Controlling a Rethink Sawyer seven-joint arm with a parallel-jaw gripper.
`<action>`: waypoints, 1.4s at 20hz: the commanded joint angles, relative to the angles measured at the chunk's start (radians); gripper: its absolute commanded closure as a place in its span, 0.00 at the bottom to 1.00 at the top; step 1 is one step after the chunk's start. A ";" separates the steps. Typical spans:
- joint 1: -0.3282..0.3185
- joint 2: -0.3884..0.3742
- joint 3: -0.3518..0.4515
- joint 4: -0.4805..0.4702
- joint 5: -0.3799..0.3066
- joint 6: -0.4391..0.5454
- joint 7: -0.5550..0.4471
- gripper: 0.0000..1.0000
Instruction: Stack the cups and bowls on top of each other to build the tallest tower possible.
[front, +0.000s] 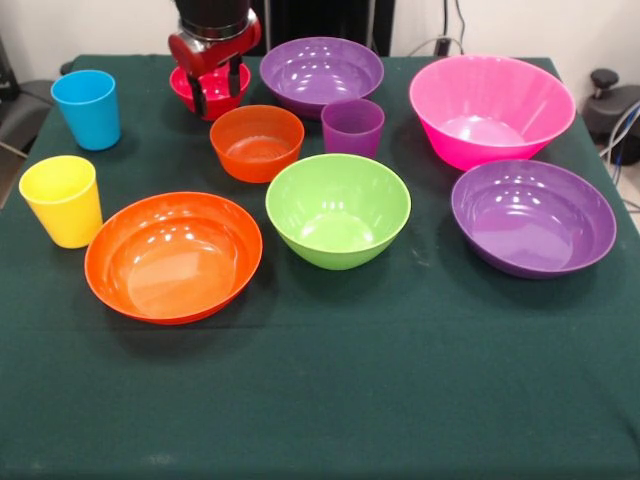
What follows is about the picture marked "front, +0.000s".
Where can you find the large pink bowl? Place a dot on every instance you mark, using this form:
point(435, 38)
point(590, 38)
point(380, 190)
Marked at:
point(490, 145)

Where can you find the dark green table cloth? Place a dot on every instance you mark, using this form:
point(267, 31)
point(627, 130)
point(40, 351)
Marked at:
point(320, 375)

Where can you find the purple bowl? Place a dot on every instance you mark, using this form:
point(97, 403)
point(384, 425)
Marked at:
point(530, 230)
point(320, 80)

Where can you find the small red bowl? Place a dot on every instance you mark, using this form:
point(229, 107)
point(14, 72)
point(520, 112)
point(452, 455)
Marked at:
point(217, 100)

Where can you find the large orange bowl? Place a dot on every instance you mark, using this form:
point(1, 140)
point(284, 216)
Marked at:
point(170, 260)

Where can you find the blue plastic cup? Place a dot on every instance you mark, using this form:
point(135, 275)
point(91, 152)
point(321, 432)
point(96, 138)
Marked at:
point(92, 125)

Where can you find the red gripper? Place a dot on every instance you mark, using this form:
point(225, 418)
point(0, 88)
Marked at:
point(215, 55)

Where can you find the yellow plastic cup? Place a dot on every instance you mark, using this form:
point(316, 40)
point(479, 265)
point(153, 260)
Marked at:
point(62, 220)

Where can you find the black equipment with knob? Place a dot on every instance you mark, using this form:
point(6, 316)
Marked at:
point(607, 115)

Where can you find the small orange bowl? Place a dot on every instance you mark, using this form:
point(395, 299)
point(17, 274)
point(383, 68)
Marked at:
point(250, 167)

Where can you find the green bowl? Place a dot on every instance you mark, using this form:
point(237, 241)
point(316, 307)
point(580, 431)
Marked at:
point(335, 245)

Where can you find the black chair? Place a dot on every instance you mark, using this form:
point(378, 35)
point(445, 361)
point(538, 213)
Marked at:
point(22, 115)

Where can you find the purple plastic cup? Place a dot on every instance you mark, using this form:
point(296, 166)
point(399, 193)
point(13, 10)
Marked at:
point(350, 140)

